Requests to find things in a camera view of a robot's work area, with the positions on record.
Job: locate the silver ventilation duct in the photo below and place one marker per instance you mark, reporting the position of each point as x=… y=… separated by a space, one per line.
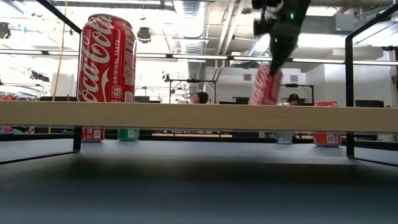
x=189 y=31
x=261 y=46

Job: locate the green Sprite can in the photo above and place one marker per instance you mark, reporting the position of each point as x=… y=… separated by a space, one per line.
x=128 y=134

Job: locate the red soda can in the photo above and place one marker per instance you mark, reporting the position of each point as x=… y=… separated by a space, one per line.
x=327 y=140

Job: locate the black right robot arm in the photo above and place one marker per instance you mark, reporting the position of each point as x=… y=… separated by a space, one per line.
x=298 y=7

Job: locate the long ceiling light rail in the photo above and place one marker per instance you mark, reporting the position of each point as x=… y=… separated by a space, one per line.
x=199 y=57

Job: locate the person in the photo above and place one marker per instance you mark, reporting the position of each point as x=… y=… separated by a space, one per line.
x=201 y=97
x=293 y=99

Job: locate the wooden shelf black metal frame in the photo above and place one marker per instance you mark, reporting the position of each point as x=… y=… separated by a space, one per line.
x=199 y=116

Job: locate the black table edge frame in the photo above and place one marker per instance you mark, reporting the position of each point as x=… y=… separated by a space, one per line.
x=202 y=139

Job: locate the black monitor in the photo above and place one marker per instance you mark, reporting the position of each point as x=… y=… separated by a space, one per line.
x=241 y=100
x=369 y=103

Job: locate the black workstation frame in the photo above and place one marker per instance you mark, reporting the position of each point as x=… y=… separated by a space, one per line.
x=298 y=85
x=192 y=81

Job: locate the silver blue Red Bull can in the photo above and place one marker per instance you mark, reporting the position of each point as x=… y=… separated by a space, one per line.
x=284 y=137

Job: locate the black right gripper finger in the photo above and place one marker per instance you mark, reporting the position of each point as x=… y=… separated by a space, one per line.
x=278 y=59

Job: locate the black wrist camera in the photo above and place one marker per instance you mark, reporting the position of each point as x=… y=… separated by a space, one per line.
x=262 y=26

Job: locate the grey air handling unit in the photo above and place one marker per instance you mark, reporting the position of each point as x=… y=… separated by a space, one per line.
x=342 y=22

